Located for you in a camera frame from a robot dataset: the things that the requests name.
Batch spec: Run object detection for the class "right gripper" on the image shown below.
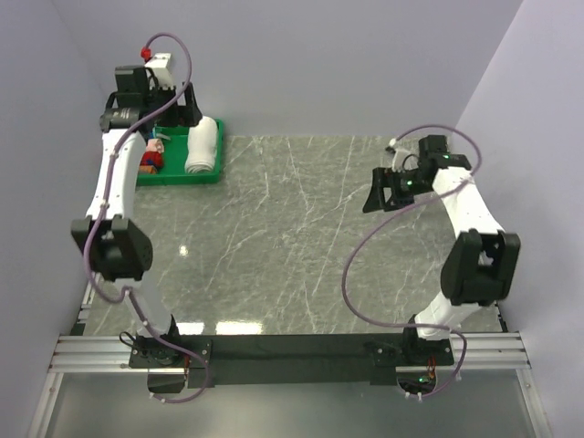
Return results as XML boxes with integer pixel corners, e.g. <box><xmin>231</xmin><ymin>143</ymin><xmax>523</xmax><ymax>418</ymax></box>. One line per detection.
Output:
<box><xmin>361</xmin><ymin>167</ymin><xmax>432</xmax><ymax>214</ymax></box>

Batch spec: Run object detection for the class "white towel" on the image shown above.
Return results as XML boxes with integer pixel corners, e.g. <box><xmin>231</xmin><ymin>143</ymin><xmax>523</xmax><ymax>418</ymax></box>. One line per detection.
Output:
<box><xmin>184</xmin><ymin>116</ymin><xmax>218</xmax><ymax>173</ymax></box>

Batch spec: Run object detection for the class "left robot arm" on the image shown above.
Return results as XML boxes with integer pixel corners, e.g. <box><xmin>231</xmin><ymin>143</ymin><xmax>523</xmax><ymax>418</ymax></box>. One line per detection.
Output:
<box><xmin>71</xmin><ymin>57</ymin><xmax>222</xmax><ymax>367</ymax></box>

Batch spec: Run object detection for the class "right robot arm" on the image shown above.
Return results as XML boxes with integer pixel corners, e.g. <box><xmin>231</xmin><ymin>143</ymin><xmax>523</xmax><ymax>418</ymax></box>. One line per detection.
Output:
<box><xmin>362</xmin><ymin>135</ymin><xmax>521</xmax><ymax>364</ymax></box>

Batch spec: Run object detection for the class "pink rolled towel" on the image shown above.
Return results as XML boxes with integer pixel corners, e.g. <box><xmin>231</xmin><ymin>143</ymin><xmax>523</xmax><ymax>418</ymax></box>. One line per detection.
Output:
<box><xmin>146</xmin><ymin>139</ymin><xmax>164</xmax><ymax>154</ymax></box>

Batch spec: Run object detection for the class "red blue rolled towel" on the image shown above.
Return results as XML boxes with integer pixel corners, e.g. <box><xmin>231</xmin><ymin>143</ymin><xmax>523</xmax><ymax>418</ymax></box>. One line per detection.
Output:
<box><xmin>141</xmin><ymin>151</ymin><xmax>164</xmax><ymax>169</ymax></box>

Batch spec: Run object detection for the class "green plastic tray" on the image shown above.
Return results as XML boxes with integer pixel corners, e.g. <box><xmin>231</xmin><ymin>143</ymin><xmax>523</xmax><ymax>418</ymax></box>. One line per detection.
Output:
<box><xmin>136</xmin><ymin>119</ymin><xmax>224</xmax><ymax>186</ymax></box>

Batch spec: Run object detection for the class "orange rolled towel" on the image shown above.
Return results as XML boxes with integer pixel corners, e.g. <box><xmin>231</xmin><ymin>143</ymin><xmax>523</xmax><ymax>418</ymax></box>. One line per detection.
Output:
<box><xmin>139</xmin><ymin>166</ymin><xmax>158</xmax><ymax>175</ymax></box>

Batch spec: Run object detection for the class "black base bar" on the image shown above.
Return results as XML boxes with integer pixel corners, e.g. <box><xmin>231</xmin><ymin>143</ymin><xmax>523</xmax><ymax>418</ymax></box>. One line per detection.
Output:
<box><xmin>129</xmin><ymin>331</ymin><xmax>454</xmax><ymax>389</ymax></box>

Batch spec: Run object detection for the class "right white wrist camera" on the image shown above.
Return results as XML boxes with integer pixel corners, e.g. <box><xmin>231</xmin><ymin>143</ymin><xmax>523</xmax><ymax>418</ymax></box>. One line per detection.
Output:
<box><xmin>385</xmin><ymin>138</ymin><xmax>411</xmax><ymax>172</ymax></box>

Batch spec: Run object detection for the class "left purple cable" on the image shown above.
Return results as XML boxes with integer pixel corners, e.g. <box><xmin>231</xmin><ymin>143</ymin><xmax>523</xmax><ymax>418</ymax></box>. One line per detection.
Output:
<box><xmin>84</xmin><ymin>32</ymin><xmax>214</xmax><ymax>405</ymax></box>

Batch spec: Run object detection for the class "purple cable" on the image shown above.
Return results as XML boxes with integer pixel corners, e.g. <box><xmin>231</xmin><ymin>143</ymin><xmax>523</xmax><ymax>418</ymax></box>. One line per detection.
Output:
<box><xmin>341</xmin><ymin>122</ymin><xmax>485</xmax><ymax>401</ymax></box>
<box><xmin>84</xmin><ymin>32</ymin><xmax>214</xmax><ymax>405</ymax></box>

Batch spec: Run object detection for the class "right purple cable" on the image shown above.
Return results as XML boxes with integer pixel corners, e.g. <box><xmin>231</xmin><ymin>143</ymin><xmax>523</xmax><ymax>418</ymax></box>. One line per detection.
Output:
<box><xmin>341</xmin><ymin>122</ymin><xmax>485</xmax><ymax>401</ymax></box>

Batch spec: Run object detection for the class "aluminium rail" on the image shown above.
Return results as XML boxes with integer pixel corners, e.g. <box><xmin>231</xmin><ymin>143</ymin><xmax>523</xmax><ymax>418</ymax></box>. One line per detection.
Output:
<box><xmin>48</xmin><ymin>332</ymin><xmax>531</xmax><ymax>374</ymax></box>

